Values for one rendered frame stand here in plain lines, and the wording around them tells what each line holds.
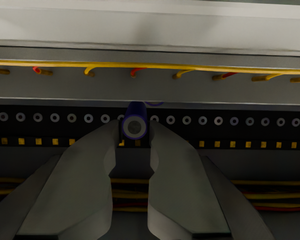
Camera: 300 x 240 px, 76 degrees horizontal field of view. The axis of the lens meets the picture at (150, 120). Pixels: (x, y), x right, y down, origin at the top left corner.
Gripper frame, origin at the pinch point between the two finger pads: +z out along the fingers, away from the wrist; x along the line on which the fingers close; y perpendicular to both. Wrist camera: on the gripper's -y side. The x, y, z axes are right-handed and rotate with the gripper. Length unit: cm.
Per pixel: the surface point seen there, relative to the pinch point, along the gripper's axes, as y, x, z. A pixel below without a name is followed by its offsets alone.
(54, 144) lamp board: 8.2, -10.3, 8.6
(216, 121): 5.2, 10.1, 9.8
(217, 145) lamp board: 8.1, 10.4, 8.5
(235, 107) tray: 3.4, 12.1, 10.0
